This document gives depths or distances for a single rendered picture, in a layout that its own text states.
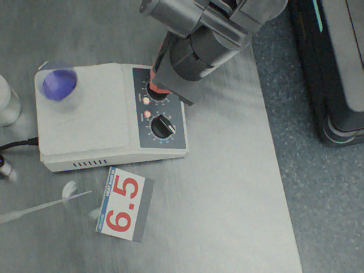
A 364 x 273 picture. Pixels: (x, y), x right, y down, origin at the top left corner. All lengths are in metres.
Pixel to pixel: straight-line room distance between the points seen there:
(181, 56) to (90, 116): 0.16
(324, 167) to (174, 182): 0.85
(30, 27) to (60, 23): 0.04
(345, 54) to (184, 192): 0.62
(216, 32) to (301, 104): 1.05
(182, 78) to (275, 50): 1.00
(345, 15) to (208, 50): 0.75
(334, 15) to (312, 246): 0.56
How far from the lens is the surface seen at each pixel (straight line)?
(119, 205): 1.01
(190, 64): 0.90
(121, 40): 1.11
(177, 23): 0.84
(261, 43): 1.92
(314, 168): 1.83
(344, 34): 1.56
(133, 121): 0.99
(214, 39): 0.84
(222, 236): 1.03
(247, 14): 0.82
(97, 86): 0.99
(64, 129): 0.98
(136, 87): 1.01
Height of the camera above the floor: 1.77
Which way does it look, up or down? 75 degrees down
